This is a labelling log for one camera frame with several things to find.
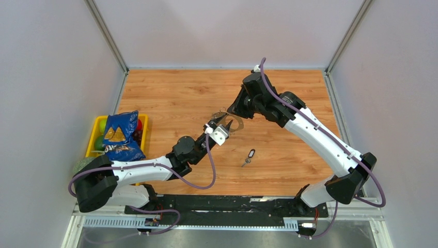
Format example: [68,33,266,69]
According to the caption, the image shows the large metal keyring with clips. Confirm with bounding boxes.
[211,111,244,133]

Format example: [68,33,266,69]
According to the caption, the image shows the key with black tag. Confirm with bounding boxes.
[241,149,256,167]

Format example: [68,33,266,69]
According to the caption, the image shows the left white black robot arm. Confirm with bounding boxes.
[68,115,232,214]

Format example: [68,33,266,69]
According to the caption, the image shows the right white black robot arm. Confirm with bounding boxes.
[227,72,377,216]

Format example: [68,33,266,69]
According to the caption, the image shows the blue chips bag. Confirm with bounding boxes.
[102,111,146,162]

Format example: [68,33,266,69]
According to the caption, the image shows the green apple upper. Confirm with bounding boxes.
[98,119,106,134]

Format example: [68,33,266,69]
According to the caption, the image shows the green apple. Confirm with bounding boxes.
[94,135,105,151]
[98,119,106,134]

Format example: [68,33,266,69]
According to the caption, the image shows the green apple lower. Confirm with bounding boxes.
[94,135,105,151]

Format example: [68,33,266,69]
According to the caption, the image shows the yellow plastic tray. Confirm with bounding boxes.
[85,114,149,157]

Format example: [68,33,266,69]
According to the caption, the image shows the green netted melon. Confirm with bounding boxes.
[73,157,96,176]

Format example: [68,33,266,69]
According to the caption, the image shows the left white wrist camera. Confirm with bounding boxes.
[204,124,230,146]

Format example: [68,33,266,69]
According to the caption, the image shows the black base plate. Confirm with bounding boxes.
[145,194,328,227]

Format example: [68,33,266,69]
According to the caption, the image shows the aluminium frame rail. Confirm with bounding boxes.
[71,200,384,231]

